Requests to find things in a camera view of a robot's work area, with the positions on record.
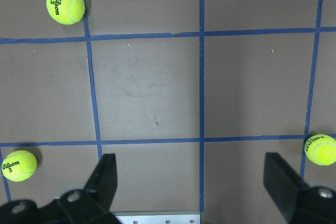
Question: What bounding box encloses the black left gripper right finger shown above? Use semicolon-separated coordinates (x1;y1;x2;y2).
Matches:
263;152;335;223

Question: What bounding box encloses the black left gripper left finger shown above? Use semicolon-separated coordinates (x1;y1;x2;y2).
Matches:
57;154;118;223

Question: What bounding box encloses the Head tennis ball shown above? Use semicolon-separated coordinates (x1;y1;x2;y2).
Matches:
304;134;335;166

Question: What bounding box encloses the Wilson tennis ball near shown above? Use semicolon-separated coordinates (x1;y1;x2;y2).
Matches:
1;150;37;182

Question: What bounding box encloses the wilson tennis ball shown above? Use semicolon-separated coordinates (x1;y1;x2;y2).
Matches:
1;150;37;182
46;0;85;25

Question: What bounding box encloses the Wilson tennis ball far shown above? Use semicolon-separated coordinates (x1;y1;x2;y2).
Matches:
46;0;85;25

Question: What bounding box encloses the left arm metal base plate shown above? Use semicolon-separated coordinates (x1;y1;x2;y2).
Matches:
113;211;201;224

